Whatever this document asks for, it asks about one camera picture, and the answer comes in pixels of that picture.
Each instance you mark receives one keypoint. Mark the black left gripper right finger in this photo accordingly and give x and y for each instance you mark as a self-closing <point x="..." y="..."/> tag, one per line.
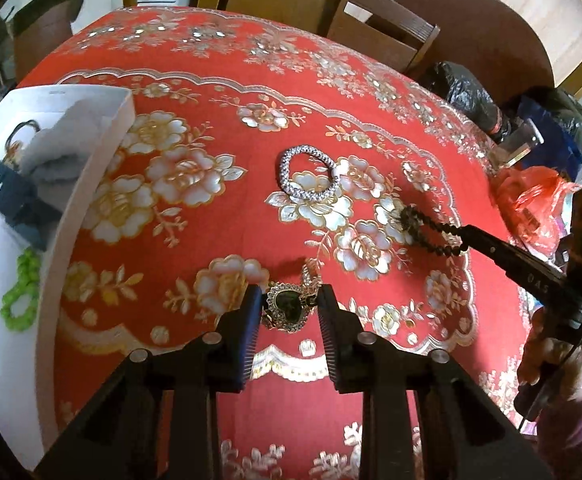
<point x="423" y="416"/>

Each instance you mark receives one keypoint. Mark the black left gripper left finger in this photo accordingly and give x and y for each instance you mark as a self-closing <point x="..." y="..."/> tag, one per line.
<point x="156" y="414"/>

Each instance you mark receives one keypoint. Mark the white fluffy scrunchie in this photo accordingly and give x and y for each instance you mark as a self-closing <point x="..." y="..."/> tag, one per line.
<point x="55" y="157"/>

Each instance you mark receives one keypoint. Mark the right hand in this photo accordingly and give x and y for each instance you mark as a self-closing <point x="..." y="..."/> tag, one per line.
<point x="540" y="349"/>

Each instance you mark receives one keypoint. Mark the red plastic bag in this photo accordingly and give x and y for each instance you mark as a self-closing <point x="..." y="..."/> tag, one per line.
<point x="530" y="202"/>

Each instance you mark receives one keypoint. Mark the red floral tablecloth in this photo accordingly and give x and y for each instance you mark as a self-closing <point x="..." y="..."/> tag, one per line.
<point x="255" y="148"/>

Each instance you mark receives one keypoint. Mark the black plastic bag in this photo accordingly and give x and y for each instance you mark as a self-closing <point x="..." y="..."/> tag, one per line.
<point x="459" y="87"/>

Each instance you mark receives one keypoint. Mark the wooden chair right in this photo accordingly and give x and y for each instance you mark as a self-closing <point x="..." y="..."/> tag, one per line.
<point x="383" y="30"/>

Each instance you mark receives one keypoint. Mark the chair with white cloth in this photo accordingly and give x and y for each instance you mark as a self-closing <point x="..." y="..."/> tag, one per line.
<point x="37" y="27"/>

